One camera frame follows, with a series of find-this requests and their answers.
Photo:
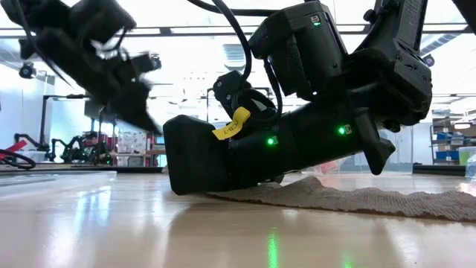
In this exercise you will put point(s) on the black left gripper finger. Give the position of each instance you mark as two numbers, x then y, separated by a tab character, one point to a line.
137	111

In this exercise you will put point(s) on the brown cloth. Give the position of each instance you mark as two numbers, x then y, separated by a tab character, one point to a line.
372	201

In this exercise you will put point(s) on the black background robot arm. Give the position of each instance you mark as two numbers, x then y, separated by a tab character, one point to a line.
31	140
74	149

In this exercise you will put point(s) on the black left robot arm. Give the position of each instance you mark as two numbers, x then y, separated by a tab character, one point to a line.
96	18

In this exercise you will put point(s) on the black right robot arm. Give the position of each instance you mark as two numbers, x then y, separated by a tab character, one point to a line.
316	56

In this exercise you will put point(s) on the white patterned board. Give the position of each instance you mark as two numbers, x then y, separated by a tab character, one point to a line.
132	145

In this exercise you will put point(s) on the small yellow tag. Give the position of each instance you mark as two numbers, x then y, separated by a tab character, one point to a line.
232	124

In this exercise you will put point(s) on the white box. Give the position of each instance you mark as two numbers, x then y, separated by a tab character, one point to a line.
33	155

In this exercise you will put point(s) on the red flat strip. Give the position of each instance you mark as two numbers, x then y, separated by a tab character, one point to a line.
15	147

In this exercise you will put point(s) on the metal shelf with boxes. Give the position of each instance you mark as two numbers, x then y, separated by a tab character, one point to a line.
451	143

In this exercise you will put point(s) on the green and white wipes canister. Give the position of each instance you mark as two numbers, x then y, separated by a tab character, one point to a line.
468	152

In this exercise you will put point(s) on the black ceiling-mounted camera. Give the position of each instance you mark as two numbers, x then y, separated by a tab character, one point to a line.
428	60
156	62
27	70

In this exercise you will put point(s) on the black workstation frame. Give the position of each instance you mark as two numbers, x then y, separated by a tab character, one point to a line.
44	111
207	102

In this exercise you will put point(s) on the silver spiral air duct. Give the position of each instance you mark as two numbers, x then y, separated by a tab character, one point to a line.
234	56

